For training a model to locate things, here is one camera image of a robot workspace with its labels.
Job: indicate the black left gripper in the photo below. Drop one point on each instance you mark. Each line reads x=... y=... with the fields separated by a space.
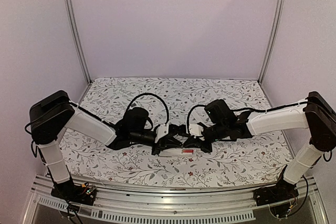
x=160 y=147

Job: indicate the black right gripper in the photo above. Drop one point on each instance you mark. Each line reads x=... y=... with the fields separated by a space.
x=197 y=144

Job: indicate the red AAA battery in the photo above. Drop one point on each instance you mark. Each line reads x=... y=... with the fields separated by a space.
x=187 y=151

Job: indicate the white slim remote control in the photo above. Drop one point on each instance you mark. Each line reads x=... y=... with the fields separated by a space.
x=175 y=152

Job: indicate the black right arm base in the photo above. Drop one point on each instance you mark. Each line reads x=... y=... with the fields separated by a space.
x=282 y=197

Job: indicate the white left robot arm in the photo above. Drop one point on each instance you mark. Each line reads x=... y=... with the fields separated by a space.
x=57 y=113

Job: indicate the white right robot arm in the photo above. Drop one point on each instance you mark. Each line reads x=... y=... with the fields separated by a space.
x=312 y=113

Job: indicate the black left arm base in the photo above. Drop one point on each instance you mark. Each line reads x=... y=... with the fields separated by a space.
x=69 y=191

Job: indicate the floral patterned table mat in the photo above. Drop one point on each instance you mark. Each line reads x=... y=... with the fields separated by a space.
x=230 y=164

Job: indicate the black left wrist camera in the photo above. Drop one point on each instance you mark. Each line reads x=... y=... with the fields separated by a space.
x=161 y=131

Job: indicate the aluminium front rail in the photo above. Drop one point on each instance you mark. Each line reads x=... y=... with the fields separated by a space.
x=127 y=203

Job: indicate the right aluminium corner post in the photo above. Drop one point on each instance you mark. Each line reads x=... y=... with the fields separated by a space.
x=271 y=41

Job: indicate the aluminium corner post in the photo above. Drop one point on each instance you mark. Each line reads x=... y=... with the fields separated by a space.
x=271 y=41
x=77 y=42

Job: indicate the left aluminium corner post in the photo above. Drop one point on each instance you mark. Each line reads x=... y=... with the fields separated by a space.
x=77 y=42

